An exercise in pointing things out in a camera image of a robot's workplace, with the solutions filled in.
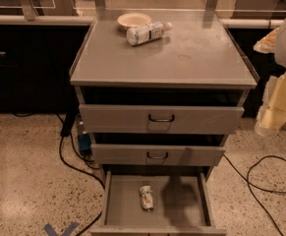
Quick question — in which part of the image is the green white 7up can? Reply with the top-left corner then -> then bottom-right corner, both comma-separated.
139,185 -> 154,211

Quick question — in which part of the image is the grey middle drawer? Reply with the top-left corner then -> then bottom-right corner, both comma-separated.
91,144 -> 224,166

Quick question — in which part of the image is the black floor cable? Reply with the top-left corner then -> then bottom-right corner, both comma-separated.
223,153 -> 286,236
13,112 -> 106,236

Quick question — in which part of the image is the black middle drawer handle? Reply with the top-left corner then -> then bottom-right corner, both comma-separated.
146,151 -> 169,160

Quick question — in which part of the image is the black floor cable right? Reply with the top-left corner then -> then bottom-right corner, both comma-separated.
223,153 -> 286,236

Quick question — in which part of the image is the grey drawer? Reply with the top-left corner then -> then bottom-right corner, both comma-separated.
90,171 -> 226,236
80,104 -> 244,135
91,144 -> 224,166

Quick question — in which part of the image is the white horizontal rail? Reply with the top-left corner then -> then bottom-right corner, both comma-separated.
0,15 -> 283,29

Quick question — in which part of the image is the white ceramic bowl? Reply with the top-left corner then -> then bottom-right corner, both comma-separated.
117,13 -> 151,30

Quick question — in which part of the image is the grey bottom drawer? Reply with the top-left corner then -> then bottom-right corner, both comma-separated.
90,171 -> 226,236

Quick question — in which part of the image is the black top drawer handle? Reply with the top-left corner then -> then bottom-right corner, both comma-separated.
148,114 -> 175,123

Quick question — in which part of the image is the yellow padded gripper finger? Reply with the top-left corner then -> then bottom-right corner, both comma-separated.
255,72 -> 286,136

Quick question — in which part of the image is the grey top drawer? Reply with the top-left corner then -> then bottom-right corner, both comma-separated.
80,104 -> 244,135

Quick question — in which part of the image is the dark lower cabinet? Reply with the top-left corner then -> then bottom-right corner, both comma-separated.
0,26 -> 87,113

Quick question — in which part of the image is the grey drawer cabinet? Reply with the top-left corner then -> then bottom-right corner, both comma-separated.
69,8 -> 260,236

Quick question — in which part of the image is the black drawer handle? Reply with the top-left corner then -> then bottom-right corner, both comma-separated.
148,114 -> 175,123
146,151 -> 169,160

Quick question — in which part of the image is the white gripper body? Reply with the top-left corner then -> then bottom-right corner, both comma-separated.
262,76 -> 282,110

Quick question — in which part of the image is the clear plastic water bottle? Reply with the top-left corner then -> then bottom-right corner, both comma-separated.
126,22 -> 173,46

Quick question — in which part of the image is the blue power box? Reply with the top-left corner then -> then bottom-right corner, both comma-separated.
78,134 -> 91,155

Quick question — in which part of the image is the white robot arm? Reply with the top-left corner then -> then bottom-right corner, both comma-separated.
254,19 -> 286,136

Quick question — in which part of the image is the black floor cable left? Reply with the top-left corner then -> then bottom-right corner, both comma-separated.
13,112 -> 106,236

